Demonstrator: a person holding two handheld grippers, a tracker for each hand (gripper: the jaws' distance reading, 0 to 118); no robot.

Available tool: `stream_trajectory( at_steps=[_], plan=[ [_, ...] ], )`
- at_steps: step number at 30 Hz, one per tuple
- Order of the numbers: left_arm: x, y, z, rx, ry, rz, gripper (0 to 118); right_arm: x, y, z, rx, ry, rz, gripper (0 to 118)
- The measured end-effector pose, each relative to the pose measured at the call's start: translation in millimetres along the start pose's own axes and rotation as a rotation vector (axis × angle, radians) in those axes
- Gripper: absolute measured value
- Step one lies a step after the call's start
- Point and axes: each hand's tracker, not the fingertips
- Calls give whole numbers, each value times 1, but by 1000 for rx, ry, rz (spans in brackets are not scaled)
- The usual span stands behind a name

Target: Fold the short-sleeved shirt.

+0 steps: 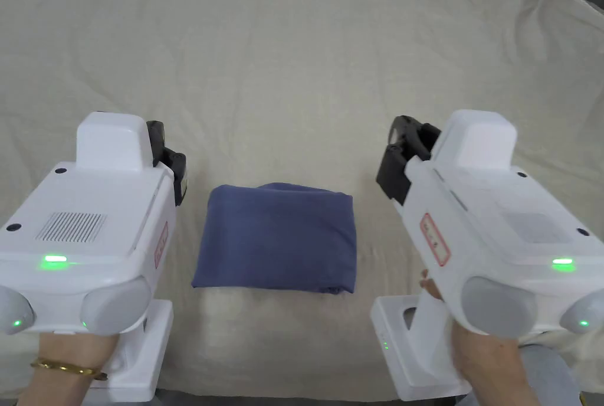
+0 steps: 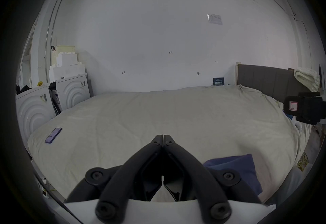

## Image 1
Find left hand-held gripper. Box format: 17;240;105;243
0;111;188;402

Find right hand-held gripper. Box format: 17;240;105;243
370;110;604;402

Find person's left hand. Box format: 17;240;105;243
32;332;120;373

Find person's right hand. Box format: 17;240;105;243
419;268;523;381

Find person's legs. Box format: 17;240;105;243
518;342;585;406

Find folded dark blue garment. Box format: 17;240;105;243
191;182;358;296

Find bed with beige sheet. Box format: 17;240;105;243
0;0;604;400

